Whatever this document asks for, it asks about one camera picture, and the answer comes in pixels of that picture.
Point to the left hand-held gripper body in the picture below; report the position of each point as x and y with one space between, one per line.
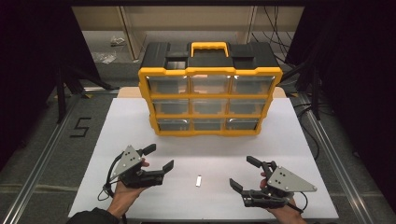
128 160

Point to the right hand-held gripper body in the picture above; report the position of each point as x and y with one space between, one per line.
288 182

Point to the small white rectangular piece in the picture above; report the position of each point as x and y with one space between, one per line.
198 181

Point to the small clear organizer drawer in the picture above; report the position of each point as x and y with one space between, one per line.
173 125

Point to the yellow and black organizer cabinet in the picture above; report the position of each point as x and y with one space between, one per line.
211 71

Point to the person's right hand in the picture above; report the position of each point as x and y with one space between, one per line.
286 216

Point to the person's left hand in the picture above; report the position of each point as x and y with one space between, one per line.
123 197

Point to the set of clear plastic drawers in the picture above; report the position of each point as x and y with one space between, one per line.
210 84

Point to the black metal stand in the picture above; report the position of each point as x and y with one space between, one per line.
316 93
61 99

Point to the large clear plastic bag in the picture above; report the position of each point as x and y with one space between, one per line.
105 58

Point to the small clear plastic bag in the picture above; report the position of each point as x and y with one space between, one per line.
117 41

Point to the black curtain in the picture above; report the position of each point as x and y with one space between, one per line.
358 77
28 62

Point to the beige wooden shelf unit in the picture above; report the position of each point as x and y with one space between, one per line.
186 18

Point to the metal floor rail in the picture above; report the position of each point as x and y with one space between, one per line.
37 171
338 171

